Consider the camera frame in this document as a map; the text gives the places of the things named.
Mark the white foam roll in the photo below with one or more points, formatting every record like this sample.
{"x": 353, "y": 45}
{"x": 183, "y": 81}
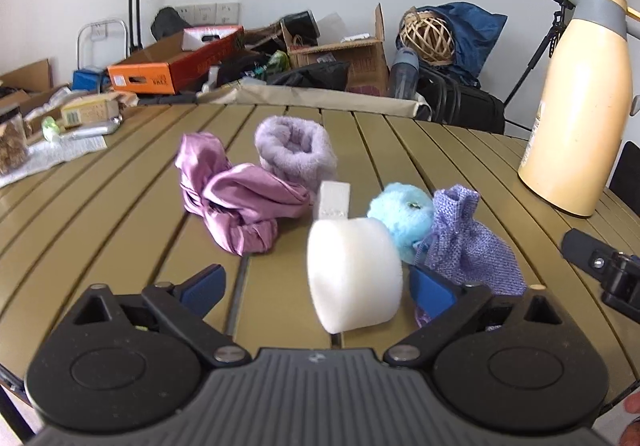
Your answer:
{"x": 350, "y": 271}

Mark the black suitcase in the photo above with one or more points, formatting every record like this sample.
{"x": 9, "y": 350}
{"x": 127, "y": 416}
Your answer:
{"x": 465, "y": 106}

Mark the cream thermos jug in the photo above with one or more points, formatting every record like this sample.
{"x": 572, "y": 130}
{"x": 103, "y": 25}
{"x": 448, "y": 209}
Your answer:
{"x": 575, "y": 126}

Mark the blue fabric bag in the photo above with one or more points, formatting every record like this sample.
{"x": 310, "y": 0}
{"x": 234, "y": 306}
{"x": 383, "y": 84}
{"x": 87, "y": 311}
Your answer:
{"x": 475, "y": 36}

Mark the wicker ball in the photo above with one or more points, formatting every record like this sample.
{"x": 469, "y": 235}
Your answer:
{"x": 427, "y": 39}

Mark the black cap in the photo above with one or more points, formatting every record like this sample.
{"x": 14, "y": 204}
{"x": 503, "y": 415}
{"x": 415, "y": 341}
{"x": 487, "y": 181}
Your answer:
{"x": 170, "y": 24}

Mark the tan folding table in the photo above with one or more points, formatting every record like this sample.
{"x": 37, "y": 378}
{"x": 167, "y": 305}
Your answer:
{"x": 125, "y": 206}

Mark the green white small toy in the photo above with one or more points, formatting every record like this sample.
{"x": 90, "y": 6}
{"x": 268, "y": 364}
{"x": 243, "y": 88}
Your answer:
{"x": 50, "y": 129}

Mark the flat cardboard box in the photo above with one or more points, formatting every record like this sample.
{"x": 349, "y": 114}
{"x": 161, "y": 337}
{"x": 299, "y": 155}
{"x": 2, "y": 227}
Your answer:
{"x": 27, "y": 74}

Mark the blue small box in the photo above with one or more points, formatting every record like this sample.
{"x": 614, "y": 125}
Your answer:
{"x": 89, "y": 79}

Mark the open brown cardboard box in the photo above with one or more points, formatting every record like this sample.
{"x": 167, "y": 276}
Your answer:
{"x": 350, "y": 61}

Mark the black tripod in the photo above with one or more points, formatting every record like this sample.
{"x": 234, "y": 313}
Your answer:
{"x": 555, "y": 34}

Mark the purple satin cloth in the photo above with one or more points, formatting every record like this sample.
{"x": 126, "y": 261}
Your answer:
{"x": 240, "y": 206}

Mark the purple fuzzy cuff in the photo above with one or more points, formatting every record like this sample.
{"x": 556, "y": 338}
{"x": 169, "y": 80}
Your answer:
{"x": 295, "y": 151}

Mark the black pouch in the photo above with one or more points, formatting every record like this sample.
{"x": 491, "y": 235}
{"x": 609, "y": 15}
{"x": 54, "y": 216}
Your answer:
{"x": 300, "y": 26}

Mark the green plastic bag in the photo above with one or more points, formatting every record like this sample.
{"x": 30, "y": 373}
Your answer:
{"x": 278, "y": 62}

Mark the white metal frame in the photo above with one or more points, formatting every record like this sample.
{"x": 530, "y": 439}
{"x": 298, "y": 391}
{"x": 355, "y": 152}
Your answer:
{"x": 81, "y": 41}

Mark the silver foil packet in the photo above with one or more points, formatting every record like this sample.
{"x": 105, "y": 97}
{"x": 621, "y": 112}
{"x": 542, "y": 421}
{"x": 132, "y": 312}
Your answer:
{"x": 95, "y": 130}

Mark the blue plush toy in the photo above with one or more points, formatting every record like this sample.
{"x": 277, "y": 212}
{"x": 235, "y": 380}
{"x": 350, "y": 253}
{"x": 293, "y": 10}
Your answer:
{"x": 395, "y": 216}

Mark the white printed paper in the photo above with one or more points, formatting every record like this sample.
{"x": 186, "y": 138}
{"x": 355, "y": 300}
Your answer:
{"x": 50, "y": 156}

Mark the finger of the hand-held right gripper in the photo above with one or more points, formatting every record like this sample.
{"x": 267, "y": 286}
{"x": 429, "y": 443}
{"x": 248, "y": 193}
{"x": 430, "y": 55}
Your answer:
{"x": 590, "y": 253}

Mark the orange cardboard box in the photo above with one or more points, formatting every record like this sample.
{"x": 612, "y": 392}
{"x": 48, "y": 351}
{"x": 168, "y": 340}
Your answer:
{"x": 150, "y": 76}

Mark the yellow green small box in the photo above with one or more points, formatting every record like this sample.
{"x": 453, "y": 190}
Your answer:
{"x": 90, "y": 110}

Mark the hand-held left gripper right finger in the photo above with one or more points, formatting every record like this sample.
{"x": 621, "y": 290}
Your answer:
{"x": 430, "y": 291}

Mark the black bag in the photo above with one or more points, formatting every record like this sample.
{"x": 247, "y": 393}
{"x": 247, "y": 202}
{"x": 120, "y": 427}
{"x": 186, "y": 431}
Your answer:
{"x": 310, "y": 75}

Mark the purple burlap pouch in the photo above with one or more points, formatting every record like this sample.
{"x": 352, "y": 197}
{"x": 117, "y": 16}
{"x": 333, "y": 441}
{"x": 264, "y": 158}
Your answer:
{"x": 465, "y": 246}

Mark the white foam block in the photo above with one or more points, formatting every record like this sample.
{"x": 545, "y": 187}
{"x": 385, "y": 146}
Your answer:
{"x": 332, "y": 198}

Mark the clear jar of nuts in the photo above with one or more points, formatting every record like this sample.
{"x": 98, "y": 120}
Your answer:
{"x": 12, "y": 146}

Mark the white wall socket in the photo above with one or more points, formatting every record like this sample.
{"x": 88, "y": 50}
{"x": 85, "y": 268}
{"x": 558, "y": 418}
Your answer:
{"x": 184, "y": 14}
{"x": 205, "y": 13}
{"x": 227, "y": 12}

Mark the grey blue water bottle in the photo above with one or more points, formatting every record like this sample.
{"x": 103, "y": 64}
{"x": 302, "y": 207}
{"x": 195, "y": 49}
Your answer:
{"x": 402, "y": 76}

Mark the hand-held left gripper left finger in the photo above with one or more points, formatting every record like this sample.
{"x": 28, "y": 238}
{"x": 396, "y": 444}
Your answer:
{"x": 202, "y": 288}

